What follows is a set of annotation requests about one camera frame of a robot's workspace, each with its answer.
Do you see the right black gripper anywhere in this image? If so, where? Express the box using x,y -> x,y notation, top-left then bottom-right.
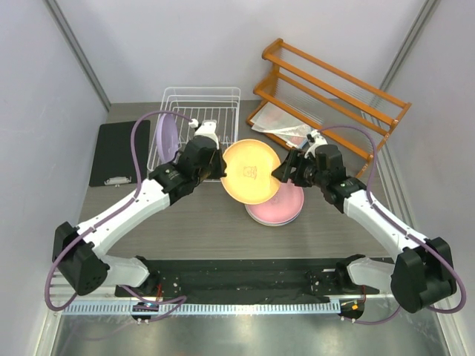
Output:
272,149 -> 327,188

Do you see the orange plate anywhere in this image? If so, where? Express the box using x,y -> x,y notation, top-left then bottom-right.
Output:
220,139 -> 281,205

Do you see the pink plate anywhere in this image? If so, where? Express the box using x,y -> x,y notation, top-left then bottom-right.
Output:
245,182 -> 304,223

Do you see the purple plate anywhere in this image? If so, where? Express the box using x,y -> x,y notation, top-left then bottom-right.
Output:
155,113 -> 180,163

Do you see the yellow bear plate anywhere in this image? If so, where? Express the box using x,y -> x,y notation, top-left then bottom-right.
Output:
246,207 -> 299,227

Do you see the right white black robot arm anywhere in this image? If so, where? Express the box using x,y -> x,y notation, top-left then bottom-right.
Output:
272,145 -> 457,313

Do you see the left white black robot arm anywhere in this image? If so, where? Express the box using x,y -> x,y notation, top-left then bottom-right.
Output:
53,135 -> 226,296

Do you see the orange wooden shelf rack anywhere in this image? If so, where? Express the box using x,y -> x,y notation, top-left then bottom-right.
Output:
246,39 -> 411,177

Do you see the clear plastic zip bag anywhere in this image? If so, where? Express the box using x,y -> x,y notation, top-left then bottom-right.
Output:
250,103 -> 312,148

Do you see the black mat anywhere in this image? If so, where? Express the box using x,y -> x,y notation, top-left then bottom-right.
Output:
89,119 -> 151,187

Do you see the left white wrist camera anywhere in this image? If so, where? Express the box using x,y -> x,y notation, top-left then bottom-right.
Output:
189,119 -> 219,146

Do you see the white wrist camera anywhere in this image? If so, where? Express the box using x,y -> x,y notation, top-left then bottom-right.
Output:
189,119 -> 219,146
305,130 -> 328,157

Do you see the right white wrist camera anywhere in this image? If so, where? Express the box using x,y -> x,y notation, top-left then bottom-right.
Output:
305,130 -> 328,157

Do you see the white wire dish rack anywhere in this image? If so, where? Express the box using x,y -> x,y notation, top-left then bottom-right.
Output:
147,86 -> 241,182

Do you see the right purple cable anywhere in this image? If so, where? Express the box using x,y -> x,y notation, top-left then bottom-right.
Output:
315,124 -> 467,326

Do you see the purple cable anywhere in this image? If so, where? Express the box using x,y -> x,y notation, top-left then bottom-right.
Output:
44,110 -> 200,312
315,124 -> 467,326

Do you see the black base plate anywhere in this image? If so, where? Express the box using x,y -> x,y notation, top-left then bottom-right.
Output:
133,257 -> 389,305

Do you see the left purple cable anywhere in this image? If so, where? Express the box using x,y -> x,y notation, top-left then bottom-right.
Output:
44,110 -> 200,312

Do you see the aluminium slotted rail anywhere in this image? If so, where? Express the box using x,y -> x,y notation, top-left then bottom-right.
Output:
63,300 -> 341,316

